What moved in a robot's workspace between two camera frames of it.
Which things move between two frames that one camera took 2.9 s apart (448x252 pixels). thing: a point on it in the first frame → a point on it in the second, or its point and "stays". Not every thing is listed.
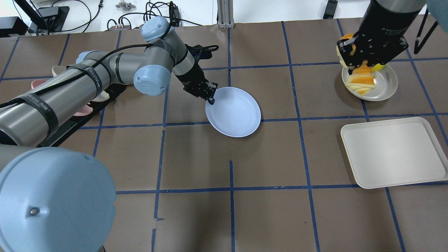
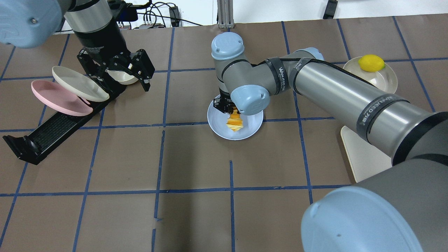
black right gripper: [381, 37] → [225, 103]
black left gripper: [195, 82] → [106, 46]
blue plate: [235, 112] stays
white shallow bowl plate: [386, 82] stays
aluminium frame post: [225, 14] stays
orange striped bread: [361, 79] → [235, 121]
